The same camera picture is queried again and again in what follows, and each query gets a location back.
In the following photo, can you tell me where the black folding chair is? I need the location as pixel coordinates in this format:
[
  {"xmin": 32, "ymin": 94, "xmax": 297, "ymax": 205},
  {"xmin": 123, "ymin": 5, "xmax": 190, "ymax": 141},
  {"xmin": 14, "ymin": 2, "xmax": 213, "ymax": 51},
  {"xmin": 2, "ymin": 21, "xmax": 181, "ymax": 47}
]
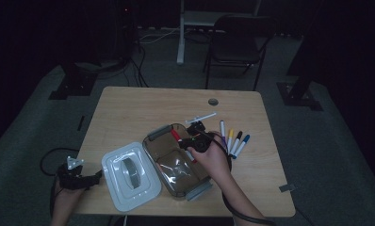
[{"xmin": 203, "ymin": 13, "xmax": 277, "ymax": 92}]

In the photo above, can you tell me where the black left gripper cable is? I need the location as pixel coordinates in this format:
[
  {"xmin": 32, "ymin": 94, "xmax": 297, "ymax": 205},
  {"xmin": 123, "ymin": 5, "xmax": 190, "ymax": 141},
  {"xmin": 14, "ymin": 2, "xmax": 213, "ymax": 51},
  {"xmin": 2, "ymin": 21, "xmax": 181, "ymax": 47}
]
[{"xmin": 39, "ymin": 147, "xmax": 80, "ymax": 218}]

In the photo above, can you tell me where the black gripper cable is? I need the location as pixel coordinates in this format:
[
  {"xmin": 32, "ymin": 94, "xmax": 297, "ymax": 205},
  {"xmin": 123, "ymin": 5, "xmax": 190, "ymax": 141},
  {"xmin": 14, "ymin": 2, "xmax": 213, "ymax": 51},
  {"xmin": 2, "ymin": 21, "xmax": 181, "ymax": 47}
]
[
  {"xmin": 194, "ymin": 129, "xmax": 276, "ymax": 226},
  {"xmin": 39, "ymin": 147, "xmax": 80, "ymax": 218}
]

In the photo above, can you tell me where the dark equipment tower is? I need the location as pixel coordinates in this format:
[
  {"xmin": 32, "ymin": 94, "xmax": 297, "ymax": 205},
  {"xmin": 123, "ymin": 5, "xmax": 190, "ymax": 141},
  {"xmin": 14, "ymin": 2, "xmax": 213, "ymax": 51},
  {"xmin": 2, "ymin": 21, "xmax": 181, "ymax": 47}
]
[{"xmin": 111, "ymin": 0, "xmax": 138, "ymax": 62}]

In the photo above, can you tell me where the black stand base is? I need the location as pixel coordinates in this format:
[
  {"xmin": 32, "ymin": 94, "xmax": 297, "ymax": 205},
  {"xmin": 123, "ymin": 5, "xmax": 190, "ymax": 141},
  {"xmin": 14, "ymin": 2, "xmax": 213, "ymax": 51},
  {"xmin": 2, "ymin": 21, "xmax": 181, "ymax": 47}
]
[
  {"xmin": 276, "ymin": 18, "xmax": 324, "ymax": 112},
  {"xmin": 48, "ymin": 60, "xmax": 99, "ymax": 102}
]

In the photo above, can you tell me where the yellow marker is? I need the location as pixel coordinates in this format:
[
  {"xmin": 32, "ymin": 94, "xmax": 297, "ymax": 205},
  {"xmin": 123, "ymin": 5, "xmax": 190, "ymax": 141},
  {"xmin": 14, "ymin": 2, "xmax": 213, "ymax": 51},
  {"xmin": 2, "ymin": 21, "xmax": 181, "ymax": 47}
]
[{"xmin": 227, "ymin": 128, "xmax": 235, "ymax": 154}]

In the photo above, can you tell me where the small black floor strip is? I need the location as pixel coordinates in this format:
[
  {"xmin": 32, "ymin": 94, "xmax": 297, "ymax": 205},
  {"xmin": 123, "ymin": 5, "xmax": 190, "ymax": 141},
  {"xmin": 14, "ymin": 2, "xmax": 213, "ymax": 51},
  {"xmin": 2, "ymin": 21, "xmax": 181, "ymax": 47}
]
[{"xmin": 76, "ymin": 115, "xmax": 86, "ymax": 132}]

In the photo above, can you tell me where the white metal desk frame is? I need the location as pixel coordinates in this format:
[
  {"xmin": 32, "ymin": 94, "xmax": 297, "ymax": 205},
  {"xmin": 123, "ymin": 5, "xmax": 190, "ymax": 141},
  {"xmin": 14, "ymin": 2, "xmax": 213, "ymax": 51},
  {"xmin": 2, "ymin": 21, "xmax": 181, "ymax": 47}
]
[{"xmin": 176, "ymin": 0, "xmax": 263, "ymax": 66}]

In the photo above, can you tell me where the red marker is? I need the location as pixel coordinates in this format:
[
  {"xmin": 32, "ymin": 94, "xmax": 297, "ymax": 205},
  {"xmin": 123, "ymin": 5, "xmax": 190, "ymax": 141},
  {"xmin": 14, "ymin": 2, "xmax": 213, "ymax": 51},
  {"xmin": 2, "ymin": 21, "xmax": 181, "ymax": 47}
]
[{"xmin": 171, "ymin": 128, "xmax": 198, "ymax": 165}]

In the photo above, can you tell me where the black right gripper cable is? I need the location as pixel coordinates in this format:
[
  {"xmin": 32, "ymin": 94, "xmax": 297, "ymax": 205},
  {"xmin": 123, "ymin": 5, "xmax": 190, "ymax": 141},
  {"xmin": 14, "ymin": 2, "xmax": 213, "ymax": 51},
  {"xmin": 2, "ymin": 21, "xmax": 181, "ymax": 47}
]
[{"xmin": 194, "ymin": 129, "xmax": 276, "ymax": 226}]

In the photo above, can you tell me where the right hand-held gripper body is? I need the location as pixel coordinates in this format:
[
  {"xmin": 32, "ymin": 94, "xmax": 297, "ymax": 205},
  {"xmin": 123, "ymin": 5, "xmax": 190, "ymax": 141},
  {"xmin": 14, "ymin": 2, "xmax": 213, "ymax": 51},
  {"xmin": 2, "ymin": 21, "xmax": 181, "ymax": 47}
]
[{"xmin": 185, "ymin": 111, "xmax": 218, "ymax": 153}]

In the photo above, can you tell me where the transparent brown storage box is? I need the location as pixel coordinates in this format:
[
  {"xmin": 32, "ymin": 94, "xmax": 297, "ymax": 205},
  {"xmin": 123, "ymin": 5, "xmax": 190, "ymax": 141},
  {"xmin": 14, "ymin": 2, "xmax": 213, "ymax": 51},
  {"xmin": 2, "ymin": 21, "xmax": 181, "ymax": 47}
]
[{"xmin": 141, "ymin": 122, "xmax": 216, "ymax": 202}]

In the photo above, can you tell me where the white lid with grey handle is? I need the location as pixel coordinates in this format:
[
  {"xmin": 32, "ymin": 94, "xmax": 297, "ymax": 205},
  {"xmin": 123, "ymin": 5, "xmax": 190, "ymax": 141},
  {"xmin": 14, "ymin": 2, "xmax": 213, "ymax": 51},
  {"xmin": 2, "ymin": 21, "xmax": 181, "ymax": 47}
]
[{"xmin": 101, "ymin": 141, "xmax": 163, "ymax": 213}]

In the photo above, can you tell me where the person's left hand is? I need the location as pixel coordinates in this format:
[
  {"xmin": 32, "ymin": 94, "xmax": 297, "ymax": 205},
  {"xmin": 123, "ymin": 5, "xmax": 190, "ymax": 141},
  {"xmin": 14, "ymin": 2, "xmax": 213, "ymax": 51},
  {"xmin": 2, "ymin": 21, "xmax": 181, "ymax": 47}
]
[{"xmin": 52, "ymin": 183, "xmax": 87, "ymax": 218}]

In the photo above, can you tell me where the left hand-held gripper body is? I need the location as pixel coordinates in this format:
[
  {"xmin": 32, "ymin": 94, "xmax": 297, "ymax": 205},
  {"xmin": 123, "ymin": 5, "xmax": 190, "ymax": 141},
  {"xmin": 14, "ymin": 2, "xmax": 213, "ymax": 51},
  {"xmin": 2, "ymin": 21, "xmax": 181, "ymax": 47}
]
[{"xmin": 57, "ymin": 155, "xmax": 92, "ymax": 191}]

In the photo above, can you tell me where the white floor cable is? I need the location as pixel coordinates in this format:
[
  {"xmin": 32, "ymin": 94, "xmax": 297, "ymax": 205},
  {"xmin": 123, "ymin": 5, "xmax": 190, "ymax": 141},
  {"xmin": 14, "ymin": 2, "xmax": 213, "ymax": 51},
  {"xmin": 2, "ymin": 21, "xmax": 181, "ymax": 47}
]
[{"xmin": 139, "ymin": 27, "xmax": 181, "ymax": 44}]

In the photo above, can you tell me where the person's right hand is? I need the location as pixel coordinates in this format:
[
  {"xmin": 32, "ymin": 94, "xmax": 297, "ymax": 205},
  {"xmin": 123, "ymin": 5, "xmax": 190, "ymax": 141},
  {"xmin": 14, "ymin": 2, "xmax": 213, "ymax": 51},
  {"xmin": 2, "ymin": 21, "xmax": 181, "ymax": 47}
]
[{"xmin": 188, "ymin": 135, "xmax": 233, "ymax": 186}]

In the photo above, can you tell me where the black floor cable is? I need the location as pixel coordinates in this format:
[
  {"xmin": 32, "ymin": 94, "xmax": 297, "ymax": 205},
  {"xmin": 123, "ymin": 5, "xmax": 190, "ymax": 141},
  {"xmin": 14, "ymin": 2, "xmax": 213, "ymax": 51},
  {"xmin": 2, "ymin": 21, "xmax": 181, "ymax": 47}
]
[{"xmin": 125, "ymin": 43, "xmax": 150, "ymax": 89}]

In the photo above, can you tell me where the grey tape piece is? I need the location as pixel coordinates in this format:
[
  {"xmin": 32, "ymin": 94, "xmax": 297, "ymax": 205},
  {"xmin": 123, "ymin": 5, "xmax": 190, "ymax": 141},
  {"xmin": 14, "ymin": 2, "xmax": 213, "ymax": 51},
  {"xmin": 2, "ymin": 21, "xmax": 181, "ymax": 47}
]
[{"xmin": 278, "ymin": 184, "xmax": 297, "ymax": 193}]

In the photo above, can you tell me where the black marker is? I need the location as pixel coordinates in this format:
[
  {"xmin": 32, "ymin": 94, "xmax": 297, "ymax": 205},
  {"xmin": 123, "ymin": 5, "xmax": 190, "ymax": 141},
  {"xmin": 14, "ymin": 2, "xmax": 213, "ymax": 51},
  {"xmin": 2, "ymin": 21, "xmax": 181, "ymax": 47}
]
[{"xmin": 230, "ymin": 130, "xmax": 244, "ymax": 157}]

